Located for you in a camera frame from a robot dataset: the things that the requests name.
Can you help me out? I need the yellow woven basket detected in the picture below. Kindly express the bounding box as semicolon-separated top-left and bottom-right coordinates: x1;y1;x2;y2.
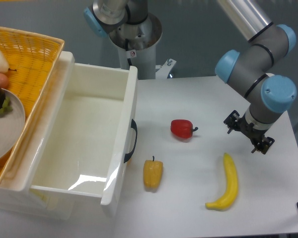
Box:
0;27;65;184

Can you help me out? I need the grey plate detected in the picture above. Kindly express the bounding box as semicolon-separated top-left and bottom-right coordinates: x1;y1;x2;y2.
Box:
0;89;25;159

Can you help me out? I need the white plastic drawer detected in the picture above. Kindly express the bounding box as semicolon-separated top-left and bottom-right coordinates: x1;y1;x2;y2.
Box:
27;62;139;219

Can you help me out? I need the white drawer cabinet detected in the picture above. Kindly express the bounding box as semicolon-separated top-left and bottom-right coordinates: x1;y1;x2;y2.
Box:
0;51;75;219

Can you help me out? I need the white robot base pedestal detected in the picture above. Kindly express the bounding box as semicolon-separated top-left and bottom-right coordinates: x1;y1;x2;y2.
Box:
109;13;176;80

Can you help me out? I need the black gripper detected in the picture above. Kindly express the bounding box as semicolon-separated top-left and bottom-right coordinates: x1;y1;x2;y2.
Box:
223;110;275;155

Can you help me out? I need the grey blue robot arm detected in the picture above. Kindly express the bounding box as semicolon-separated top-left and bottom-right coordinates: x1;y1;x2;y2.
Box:
84;0;297;154

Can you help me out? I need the black drawer handle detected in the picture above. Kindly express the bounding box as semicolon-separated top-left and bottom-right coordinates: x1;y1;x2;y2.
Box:
124;119;138;163

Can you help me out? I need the red bell pepper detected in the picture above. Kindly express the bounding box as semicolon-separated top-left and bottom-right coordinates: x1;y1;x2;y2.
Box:
170;119;198;139

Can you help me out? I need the yellow banana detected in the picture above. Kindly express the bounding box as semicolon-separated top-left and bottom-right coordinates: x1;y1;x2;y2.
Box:
205;153;239;211

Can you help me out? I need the yellow bell pepper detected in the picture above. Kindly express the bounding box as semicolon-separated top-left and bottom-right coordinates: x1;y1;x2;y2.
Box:
143;156;163;190

